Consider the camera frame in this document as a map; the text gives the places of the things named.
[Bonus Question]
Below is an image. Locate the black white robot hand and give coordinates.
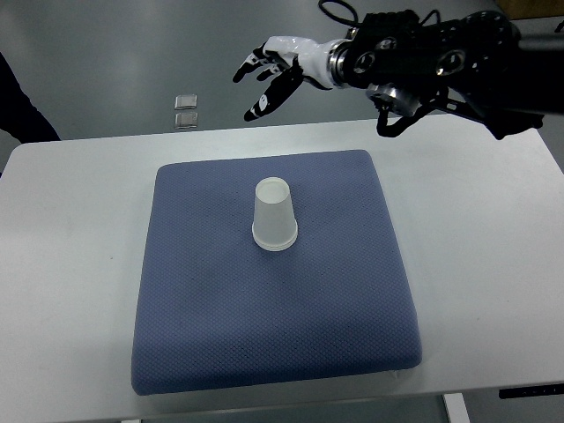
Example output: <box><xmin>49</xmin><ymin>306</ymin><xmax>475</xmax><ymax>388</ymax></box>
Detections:
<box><xmin>233</xmin><ymin>36</ymin><xmax>339</xmax><ymax>122</ymax></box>

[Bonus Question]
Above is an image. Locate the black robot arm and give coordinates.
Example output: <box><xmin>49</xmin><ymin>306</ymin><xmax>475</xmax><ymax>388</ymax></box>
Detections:
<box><xmin>234</xmin><ymin>10</ymin><xmax>563</xmax><ymax>139</ymax></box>

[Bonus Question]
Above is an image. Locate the upper metal floor plate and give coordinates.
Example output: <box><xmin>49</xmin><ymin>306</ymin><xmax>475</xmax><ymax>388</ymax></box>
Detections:
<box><xmin>174</xmin><ymin>93</ymin><xmax>197</xmax><ymax>110</ymax></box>

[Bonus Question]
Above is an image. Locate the metal floor plate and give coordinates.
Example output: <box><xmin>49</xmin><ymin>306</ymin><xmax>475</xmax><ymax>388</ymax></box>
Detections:
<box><xmin>174</xmin><ymin>111</ymin><xmax>198</xmax><ymax>130</ymax></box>
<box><xmin>174</xmin><ymin>93</ymin><xmax>197</xmax><ymax>110</ymax></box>

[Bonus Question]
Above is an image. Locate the lower metal floor plate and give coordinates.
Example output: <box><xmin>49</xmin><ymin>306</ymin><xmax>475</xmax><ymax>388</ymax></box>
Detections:
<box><xmin>174</xmin><ymin>111</ymin><xmax>198</xmax><ymax>130</ymax></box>

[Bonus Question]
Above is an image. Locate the white paper cup on mat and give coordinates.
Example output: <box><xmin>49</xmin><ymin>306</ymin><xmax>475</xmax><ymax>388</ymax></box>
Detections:
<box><xmin>251</xmin><ymin>177</ymin><xmax>298</xmax><ymax>252</ymax></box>

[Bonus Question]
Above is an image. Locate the blue textured cushion mat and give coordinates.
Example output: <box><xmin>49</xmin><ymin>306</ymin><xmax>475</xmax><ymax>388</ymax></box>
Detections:
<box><xmin>131</xmin><ymin>150</ymin><xmax>422</xmax><ymax>396</ymax></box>

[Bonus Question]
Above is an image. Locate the brown cardboard box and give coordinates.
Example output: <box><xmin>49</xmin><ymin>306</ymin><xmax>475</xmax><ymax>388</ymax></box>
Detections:
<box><xmin>495</xmin><ymin>0</ymin><xmax>564</xmax><ymax>19</ymax></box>

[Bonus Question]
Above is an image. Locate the dark clothed person at left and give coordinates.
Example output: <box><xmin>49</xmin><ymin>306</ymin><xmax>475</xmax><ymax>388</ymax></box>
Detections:
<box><xmin>1</xmin><ymin>56</ymin><xmax>61</xmax><ymax>144</ymax></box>

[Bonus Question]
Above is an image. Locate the white table leg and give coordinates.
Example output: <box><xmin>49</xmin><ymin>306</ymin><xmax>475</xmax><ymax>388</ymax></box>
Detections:
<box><xmin>442</xmin><ymin>393</ymin><xmax>471</xmax><ymax>423</ymax></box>

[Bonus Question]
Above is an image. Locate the black table control panel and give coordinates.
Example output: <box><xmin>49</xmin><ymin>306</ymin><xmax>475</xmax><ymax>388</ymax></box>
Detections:
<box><xmin>499</xmin><ymin>383</ymin><xmax>564</xmax><ymax>399</ymax></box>

